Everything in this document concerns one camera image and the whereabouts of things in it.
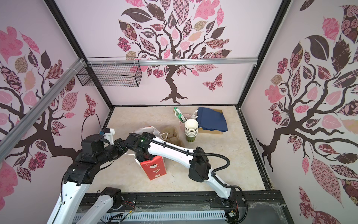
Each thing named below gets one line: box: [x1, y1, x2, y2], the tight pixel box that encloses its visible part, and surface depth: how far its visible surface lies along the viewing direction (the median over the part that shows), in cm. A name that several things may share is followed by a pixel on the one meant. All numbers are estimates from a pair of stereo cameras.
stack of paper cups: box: [184, 118, 200, 143], surface depth 89 cm
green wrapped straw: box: [172, 106, 187, 124], surface depth 94 cm
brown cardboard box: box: [198, 108, 224, 135], surface depth 99 cm
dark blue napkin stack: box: [196, 106, 228, 132], surface depth 106 cm
